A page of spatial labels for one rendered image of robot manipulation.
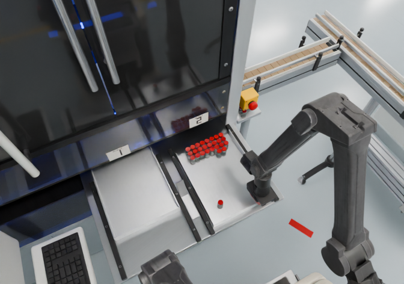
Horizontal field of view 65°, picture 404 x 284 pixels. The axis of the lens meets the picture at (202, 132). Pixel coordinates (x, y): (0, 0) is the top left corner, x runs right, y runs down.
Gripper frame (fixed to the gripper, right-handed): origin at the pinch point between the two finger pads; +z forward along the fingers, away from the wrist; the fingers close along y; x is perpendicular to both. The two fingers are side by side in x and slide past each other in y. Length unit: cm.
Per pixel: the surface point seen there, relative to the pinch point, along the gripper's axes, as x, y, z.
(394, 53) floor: -223, 102, 75
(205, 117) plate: 3.7, 35.6, -17.5
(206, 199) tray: 16.9, 11.9, 1.2
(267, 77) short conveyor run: -38, 50, -10
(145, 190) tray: 36.7, 26.2, -1.3
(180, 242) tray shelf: 33.1, 2.1, 3.1
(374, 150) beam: -85, 12, 35
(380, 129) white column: -142, 42, 78
